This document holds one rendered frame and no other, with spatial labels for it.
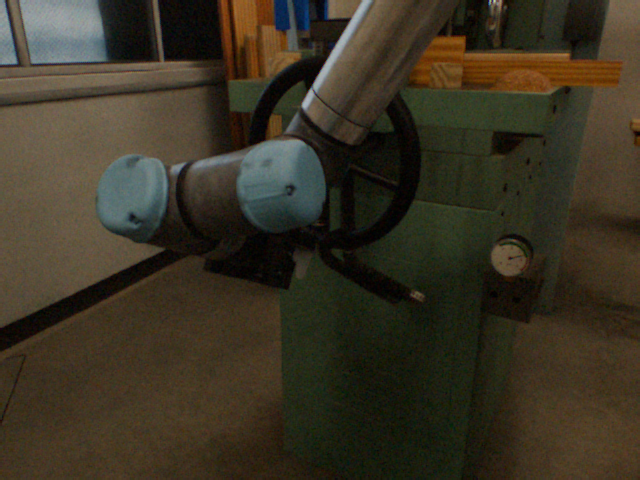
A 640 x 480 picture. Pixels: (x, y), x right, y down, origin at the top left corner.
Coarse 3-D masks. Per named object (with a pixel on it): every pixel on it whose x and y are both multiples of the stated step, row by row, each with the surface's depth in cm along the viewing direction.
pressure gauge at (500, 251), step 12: (504, 240) 78; (516, 240) 77; (528, 240) 79; (492, 252) 79; (504, 252) 79; (516, 252) 78; (528, 252) 77; (492, 264) 80; (504, 264) 79; (516, 264) 78; (528, 264) 77; (504, 276) 82
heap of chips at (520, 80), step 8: (512, 72) 80; (520, 72) 80; (528, 72) 80; (536, 72) 81; (496, 80) 81; (504, 80) 79; (512, 80) 79; (520, 80) 78; (528, 80) 78; (536, 80) 78; (544, 80) 79; (496, 88) 80; (504, 88) 79; (512, 88) 78; (520, 88) 78; (528, 88) 77; (536, 88) 77; (544, 88) 78
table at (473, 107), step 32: (256, 96) 100; (288, 96) 96; (416, 96) 84; (448, 96) 81; (480, 96) 79; (512, 96) 77; (544, 96) 75; (384, 128) 78; (480, 128) 81; (512, 128) 78; (544, 128) 76
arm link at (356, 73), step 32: (384, 0) 44; (416, 0) 43; (448, 0) 44; (352, 32) 46; (384, 32) 45; (416, 32) 45; (352, 64) 47; (384, 64) 46; (320, 96) 49; (352, 96) 48; (384, 96) 49; (288, 128) 53; (320, 128) 50; (352, 128) 50; (320, 160) 50
